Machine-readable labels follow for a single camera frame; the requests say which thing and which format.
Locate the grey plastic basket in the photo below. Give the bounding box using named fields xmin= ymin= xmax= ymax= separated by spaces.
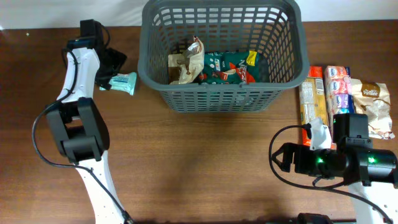
xmin=138 ymin=0 xmax=310 ymax=113

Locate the multicolour tissue multipack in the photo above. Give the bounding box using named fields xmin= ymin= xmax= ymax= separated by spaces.
xmin=324 ymin=65 xmax=355 ymax=131

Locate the beige brown snack bag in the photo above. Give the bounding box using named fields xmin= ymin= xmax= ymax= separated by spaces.
xmin=168 ymin=35 xmax=205 ymax=85
xmin=351 ymin=78 xmax=395 ymax=139

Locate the green coffee snack bag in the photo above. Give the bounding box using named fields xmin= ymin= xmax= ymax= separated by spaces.
xmin=197 ymin=50 xmax=261 ymax=85

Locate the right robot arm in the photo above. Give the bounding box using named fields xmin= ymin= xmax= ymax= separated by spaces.
xmin=268 ymin=113 xmax=397 ymax=223

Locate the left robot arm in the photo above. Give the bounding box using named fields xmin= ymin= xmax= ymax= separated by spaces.
xmin=42 ymin=19 xmax=134 ymax=223

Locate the teal wet wipes pack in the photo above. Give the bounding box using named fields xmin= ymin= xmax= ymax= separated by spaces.
xmin=99 ymin=72 xmax=137 ymax=96

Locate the red spaghetti packet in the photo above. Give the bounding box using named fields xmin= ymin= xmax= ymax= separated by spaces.
xmin=299 ymin=66 xmax=335 ymax=149

